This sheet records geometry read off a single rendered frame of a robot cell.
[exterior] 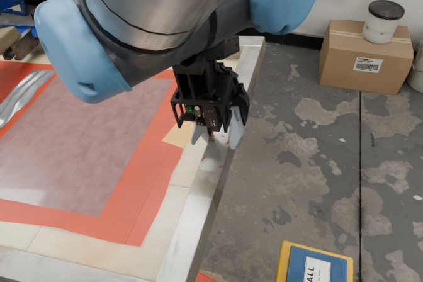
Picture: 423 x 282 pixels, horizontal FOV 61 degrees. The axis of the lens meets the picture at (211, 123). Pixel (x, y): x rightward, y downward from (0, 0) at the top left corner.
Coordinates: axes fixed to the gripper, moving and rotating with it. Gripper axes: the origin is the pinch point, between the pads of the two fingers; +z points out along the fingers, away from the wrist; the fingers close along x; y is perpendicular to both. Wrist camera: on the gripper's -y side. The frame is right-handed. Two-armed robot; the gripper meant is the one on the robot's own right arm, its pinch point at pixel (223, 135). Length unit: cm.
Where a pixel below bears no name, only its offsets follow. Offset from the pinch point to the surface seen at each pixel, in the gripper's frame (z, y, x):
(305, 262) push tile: 20.3, 9.6, 14.8
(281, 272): 21.4, 11.8, 10.8
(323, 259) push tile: 20.8, 8.1, 17.7
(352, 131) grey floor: 121, -122, 32
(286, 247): 21.4, 7.0, 11.1
